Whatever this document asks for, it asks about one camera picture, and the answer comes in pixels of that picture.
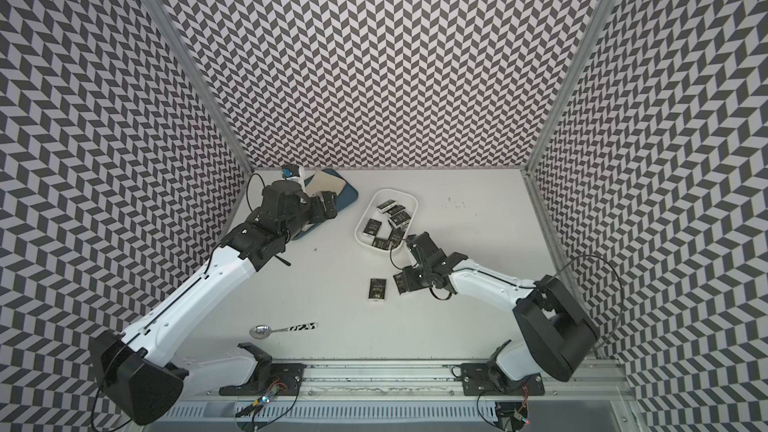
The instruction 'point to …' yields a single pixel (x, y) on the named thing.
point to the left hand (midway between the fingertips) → (321, 200)
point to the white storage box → (369, 212)
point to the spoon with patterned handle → (261, 331)
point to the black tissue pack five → (383, 243)
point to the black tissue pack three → (386, 206)
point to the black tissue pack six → (395, 237)
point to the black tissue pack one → (377, 289)
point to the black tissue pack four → (400, 220)
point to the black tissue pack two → (372, 228)
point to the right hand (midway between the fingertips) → (409, 284)
